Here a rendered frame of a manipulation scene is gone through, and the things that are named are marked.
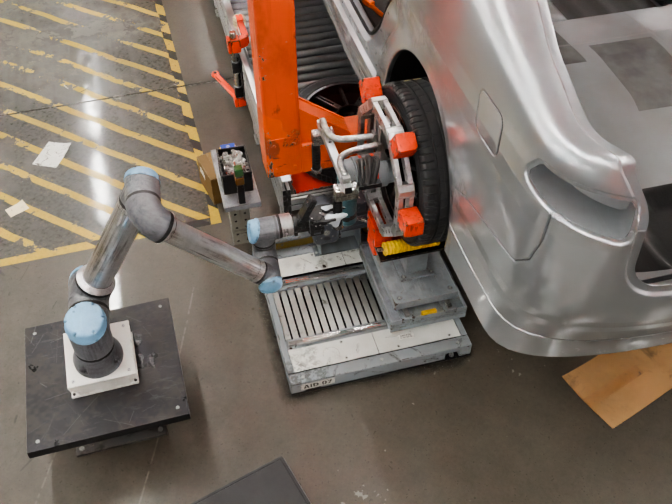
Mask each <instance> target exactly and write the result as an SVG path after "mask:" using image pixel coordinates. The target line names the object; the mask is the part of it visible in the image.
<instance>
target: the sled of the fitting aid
mask: <svg viewBox="0 0 672 504"><path fill-rule="evenodd" d="M439 253H440V255H441V257H442V259H443V261H444V263H445V265H446V267H447V269H448V271H449V273H450V275H451V277H452V279H453V281H454V283H455V285H456V288H457V290H458V296H457V297H456V298H451V299H447V300H442V301H437V302H433V303H428V304H423V305H418V306H414V307H409V308H404V309H400V310H394V308H393V305H392V303H391V301H390V298H389V296H388V293H387V291H386V288H385V286H384V283H383V281H382V279H381V276H380V274H379V271H378V269H377V266H376V264H375V262H374V259H373V257H372V254H371V252H370V249H369V243H368V242H366V243H361V244H360V257H361V259H362V262H363V264H364V267H365V270H366V272H367V275H368V277H369V280H370V282H371V285H372V287H373V290H374V292H375V295H376V297H377V300H378V302H379V305H380V308H381V310H382V313H383V315H384V318H385V320H386V323H387V325H388V328H389V330H390V333H392V332H396V331H401V330H405V329H410V328H414V327H419V326H424V325H428V324H433V323H437V322H442V321H447V320H451V319H456V318H460V317H465V315H466V310H467V304H466V302H465V300H464V298H463V296H462V294H461V292H460V290H459V288H458V286H457V284H456V282H455V280H454V278H453V276H452V274H451V272H450V270H449V268H448V266H447V264H446V262H445V260H444V258H443V256H442V254H441V252H440V251H439Z"/></svg>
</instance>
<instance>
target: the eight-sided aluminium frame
mask: <svg viewBox="0 0 672 504"><path fill-rule="evenodd" d="M381 109H383V110H384V112H385V114H386V116H388V118H389V119H390V121H391V126H392V127H390V125H389V123H388V121H387V119H386V117H385V115H384V113H383V112H382V110H381ZM357 114H358V135H360V134H364V130H365V119H367V134H368V133H371V130H374V116H376V118H377V121H378V123H379V125H380V126H381V128H382V131H383V133H384V135H385V138H386V141H387V144H388V150H389V155H390V161H391V166H392V172H393V177H394V183H395V207H394V220H392V217H391V215H390V213H389V211H388V209H387V206H386V204H385V202H384V200H383V197H382V194H381V190H380V187H379V188H374V190H371V189H368V190H365V198H366V202H367V205H368V206H369V208H370V210H371V213H372V215H373V217H374V220H375V222H376V224H377V227H378V229H379V233H380V234H381V236H382V237H392V236H393V237H397V236H402V235H403V234H402V231H401V229H400V227H399V225H398V223H397V220H398V210H399V209H403V199H405V208H409V207H413V203H414V197H415V185H414V182H413V178H412V172H411V167H410V161H409V157H405V158H401V160H402V166H403V171H404V177H405V181H403V182H402V179H401V173H400V168H399V162H398V159H393V155H392V151H391V146H390V140H391V139H392V138H393V136H394V135H395V134H399V133H405V132H404V129H403V126H402V125H401V124H400V122H399V120H398V118H397V116H396V114H395V113H394V111H393V109H392V107H391V105H390V103H389V100H388V98H387V97H386V96H385V95H384V96H378V97H372V98H369V99H368V100H367V101H366V102H365V103H363V104H362V105H361V106H359V108H358V112H357ZM369 143H373V140H367V143H364V141H359V142H357V146H360V145H364V144H369ZM368 153H374V150H369V151H364V152H360V153H357V155H362V154H368ZM376 203H378V204H379V207H380V210H381V212H382V215H383V217H384V219H385V222H386V224H384V223H383V220H382V218H381V216H380V214H379V211H378V209H377V207H376Z"/></svg>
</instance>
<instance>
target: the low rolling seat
mask: <svg viewBox="0 0 672 504"><path fill-rule="evenodd" d="M191 504H311V502H310V501H309V499H308V497H307V496H306V494H305V492H304V491H303V489H302V487H301V486H300V484H299V482H298V481H297V479H296V477H295V476H294V474H293V472H292V471H291V469H290V467H289V466H288V464H287V462H286V461H285V459H284V458H283V457H282V456H281V457H278V458H276V459H274V460H272V461H270V462H268V463H267V464H265V465H263V466H261V467H259V468H257V469H255V470H253V471H251V472H250V473H248V474H246V475H244V476H242V477H240V478H238V479H236V480H234V481H232V482H231V483H229V484H227V485H225V486H223V487H221V488H219V489H217V490H215V491H214V492H212V493H210V494H208V495H206V496H204V497H202V498H200V499H198V500H196V501H195V502H193V503H191Z"/></svg>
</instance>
